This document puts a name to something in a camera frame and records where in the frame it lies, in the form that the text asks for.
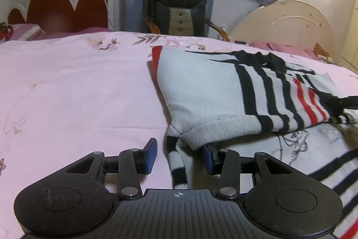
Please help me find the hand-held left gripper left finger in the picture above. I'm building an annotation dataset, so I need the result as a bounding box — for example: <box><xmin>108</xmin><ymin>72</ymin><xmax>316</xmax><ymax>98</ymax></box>
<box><xmin>66</xmin><ymin>138</ymin><xmax>158</xmax><ymax>200</ymax></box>

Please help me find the cream round bed board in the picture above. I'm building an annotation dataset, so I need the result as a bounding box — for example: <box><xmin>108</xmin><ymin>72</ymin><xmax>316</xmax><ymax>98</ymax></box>
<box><xmin>229</xmin><ymin>0</ymin><xmax>335</xmax><ymax>61</ymax></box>

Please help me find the striped knit sweater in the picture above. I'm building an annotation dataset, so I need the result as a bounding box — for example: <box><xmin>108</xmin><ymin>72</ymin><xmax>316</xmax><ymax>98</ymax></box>
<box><xmin>151</xmin><ymin>46</ymin><xmax>358</xmax><ymax>239</ymax></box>

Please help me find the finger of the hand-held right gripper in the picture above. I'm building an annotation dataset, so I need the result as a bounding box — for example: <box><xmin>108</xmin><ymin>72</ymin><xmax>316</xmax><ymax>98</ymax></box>
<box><xmin>324</xmin><ymin>96</ymin><xmax>358</xmax><ymax>118</ymax></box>

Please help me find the orange cloth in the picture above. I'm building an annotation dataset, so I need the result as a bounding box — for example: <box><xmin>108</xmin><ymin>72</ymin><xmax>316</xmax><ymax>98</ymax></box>
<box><xmin>315</xmin><ymin>42</ymin><xmax>335</xmax><ymax>64</ymax></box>

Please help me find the magenta bed sheet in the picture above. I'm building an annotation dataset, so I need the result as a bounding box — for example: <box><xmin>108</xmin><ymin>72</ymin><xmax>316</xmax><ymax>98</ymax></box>
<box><xmin>36</xmin><ymin>27</ymin><xmax>113</xmax><ymax>39</ymax></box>

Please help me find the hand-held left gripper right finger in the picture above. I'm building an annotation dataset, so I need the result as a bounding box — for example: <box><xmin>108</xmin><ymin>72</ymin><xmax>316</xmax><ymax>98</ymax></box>
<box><xmin>203</xmin><ymin>144</ymin><xmax>293</xmax><ymax>199</ymax></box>

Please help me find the red scalloped headboard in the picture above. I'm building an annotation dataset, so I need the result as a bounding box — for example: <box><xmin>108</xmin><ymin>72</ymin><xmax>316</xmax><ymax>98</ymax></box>
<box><xmin>7</xmin><ymin>0</ymin><xmax>115</xmax><ymax>33</ymax></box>

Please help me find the pink bedding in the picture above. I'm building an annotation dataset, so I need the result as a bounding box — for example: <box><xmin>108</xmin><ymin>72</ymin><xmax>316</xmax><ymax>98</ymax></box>
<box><xmin>250</xmin><ymin>41</ymin><xmax>321</xmax><ymax>61</ymax></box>

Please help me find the purple striped pillow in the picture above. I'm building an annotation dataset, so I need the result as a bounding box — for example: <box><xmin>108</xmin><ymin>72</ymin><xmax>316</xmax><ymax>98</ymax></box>
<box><xmin>7</xmin><ymin>23</ymin><xmax>46</xmax><ymax>41</ymax></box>

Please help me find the pink floral blanket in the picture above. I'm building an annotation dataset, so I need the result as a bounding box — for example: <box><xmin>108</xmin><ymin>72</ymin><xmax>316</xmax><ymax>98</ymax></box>
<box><xmin>0</xmin><ymin>32</ymin><xmax>358</xmax><ymax>239</ymax></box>

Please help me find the red patterned cloth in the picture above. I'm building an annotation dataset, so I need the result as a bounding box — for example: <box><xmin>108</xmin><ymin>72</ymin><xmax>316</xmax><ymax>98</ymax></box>
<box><xmin>0</xmin><ymin>22</ymin><xmax>14</xmax><ymax>41</ymax></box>

